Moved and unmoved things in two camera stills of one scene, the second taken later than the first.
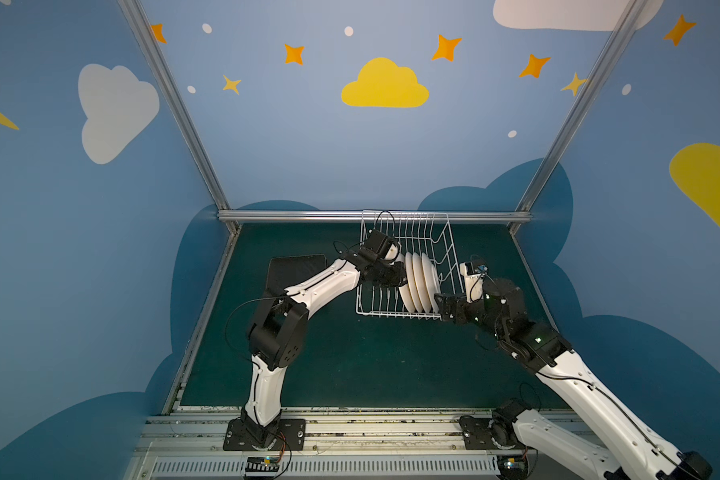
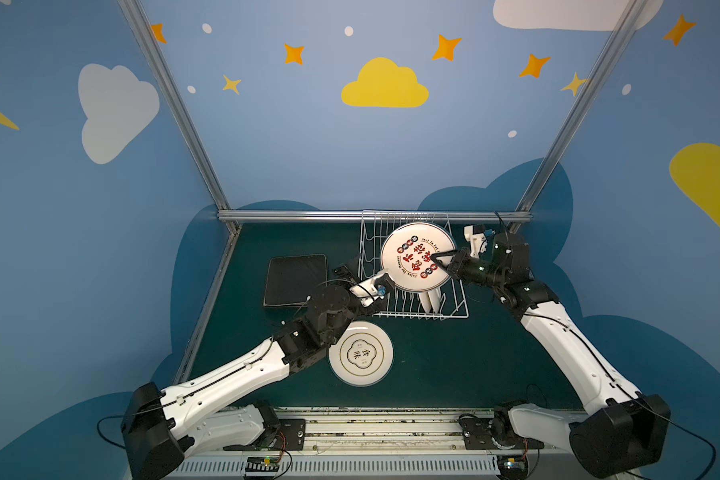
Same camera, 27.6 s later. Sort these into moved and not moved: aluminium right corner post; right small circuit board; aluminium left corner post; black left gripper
Moved: black left gripper
Not moved: aluminium left corner post; aluminium right corner post; right small circuit board
